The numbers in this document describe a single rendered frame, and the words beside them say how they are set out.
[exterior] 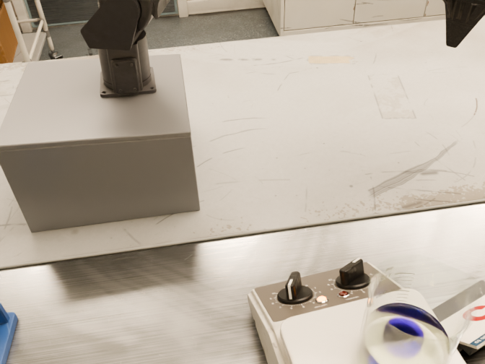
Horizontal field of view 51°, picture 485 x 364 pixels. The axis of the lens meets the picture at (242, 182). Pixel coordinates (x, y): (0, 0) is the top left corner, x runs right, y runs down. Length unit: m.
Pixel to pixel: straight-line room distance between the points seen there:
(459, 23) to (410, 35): 0.46
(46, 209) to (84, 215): 0.04
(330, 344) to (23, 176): 0.36
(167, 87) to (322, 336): 0.36
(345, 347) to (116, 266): 0.28
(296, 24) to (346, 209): 2.32
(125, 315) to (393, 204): 0.33
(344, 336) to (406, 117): 0.45
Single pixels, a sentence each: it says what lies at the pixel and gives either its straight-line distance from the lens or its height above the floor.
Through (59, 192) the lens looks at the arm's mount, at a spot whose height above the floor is 0.96.
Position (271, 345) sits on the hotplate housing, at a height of 0.96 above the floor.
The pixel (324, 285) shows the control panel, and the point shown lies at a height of 0.94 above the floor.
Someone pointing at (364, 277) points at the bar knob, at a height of 0.95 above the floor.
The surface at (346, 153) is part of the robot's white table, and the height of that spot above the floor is 0.90.
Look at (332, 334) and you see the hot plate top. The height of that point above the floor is 0.99.
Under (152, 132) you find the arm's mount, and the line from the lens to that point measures 0.54.
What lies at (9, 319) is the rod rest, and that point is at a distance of 0.55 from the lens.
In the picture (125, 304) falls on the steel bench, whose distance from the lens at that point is 0.54.
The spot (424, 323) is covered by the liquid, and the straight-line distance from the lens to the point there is 0.38.
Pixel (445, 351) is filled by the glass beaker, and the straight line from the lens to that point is 0.34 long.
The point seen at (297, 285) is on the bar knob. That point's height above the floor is 0.96.
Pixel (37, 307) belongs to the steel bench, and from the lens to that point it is 0.57.
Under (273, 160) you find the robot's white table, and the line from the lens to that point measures 0.67.
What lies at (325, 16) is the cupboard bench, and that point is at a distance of 2.91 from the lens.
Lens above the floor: 1.33
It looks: 42 degrees down
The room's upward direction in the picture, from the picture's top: 3 degrees counter-clockwise
